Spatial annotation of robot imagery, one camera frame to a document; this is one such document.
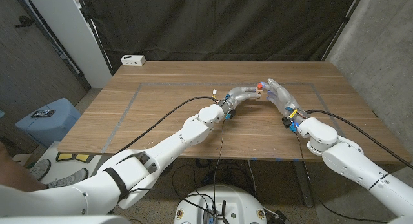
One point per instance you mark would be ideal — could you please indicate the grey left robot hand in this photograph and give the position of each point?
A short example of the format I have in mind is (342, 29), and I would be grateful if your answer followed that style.
(240, 95)

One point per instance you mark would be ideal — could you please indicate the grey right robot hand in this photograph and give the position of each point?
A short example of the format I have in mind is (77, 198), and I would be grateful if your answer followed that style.
(285, 98)

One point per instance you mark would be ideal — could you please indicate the wooden block with holes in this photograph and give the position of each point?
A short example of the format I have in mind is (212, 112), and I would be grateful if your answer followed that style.
(260, 94)

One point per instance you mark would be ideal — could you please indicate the red-headed wooden screw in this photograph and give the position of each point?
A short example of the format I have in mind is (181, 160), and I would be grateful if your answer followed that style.
(260, 86)

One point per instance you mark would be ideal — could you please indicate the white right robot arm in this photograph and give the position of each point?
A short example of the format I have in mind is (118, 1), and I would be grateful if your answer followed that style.
(351, 162)

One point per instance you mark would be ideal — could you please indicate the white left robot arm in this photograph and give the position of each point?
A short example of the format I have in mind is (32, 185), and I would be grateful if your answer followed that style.
(155, 166)

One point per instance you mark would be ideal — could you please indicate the black curtain backdrop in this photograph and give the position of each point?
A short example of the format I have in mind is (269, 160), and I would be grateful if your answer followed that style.
(209, 24)

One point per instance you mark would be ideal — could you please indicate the wooden table panel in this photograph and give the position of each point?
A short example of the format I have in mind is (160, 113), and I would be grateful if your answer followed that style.
(161, 84)

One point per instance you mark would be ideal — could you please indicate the grey table leg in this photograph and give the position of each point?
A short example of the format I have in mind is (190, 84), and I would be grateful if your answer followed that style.
(301, 182)

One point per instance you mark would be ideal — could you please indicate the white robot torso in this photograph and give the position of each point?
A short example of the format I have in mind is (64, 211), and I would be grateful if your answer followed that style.
(222, 201)

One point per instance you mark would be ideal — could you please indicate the white power strip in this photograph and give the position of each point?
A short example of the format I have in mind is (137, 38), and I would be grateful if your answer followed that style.
(133, 60)

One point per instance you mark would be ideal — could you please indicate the white floor platform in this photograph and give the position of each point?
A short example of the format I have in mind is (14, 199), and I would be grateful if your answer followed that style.
(67, 164)

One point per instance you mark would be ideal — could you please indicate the yellow and black floor pad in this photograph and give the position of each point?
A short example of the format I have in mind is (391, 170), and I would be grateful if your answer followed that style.
(64, 157)

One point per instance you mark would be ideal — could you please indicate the white pillar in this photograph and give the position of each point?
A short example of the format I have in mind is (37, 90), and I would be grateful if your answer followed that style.
(64, 30)

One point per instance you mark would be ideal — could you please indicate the grey sneaker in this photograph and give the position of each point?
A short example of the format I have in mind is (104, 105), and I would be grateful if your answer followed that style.
(39, 169)
(69, 180)

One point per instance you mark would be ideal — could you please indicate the blue stool with phone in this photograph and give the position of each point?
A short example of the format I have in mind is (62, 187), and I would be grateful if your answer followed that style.
(48, 127)

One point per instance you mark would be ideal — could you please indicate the black phone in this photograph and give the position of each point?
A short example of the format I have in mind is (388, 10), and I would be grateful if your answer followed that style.
(42, 113)

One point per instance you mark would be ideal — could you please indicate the person's bare leg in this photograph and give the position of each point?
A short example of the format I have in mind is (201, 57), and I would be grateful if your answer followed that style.
(16, 179)

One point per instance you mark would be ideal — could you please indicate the black backdrop frame pole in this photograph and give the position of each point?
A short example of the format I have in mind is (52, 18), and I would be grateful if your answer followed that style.
(343, 24)
(97, 40)

